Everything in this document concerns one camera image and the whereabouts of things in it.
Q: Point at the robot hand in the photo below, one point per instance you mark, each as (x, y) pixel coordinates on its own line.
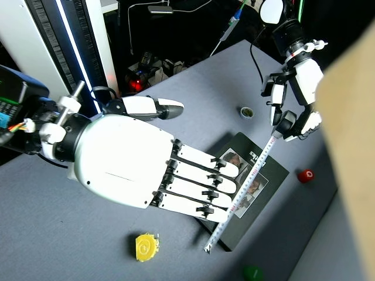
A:
(307, 82)
(117, 158)

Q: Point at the white measuring tape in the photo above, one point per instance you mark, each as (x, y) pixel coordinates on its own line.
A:
(249, 183)

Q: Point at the black Beatles book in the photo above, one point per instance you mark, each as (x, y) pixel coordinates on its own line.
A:
(272, 178)

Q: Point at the small white soup bowl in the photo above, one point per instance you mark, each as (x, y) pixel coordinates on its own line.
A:
(247, 112)

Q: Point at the beige blurred board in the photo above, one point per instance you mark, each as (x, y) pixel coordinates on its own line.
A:
(351, 146)

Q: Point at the grey table cloth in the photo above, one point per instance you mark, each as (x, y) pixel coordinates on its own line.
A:
(73, 228)

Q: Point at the yellow toy block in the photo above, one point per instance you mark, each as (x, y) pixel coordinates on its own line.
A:
(145, 247)

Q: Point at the red toy block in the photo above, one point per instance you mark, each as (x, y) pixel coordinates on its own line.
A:
(305, 175)

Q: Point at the black charger clutter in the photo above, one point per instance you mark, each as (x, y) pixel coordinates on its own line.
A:
(155, 68)

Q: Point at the grey flat adapter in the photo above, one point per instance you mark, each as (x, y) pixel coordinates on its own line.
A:
(160, 9)

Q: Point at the white cabinet column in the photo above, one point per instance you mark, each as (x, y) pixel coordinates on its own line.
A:
(17, 17)

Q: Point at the green toy block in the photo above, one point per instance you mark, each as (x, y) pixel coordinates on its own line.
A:
(252, 273)

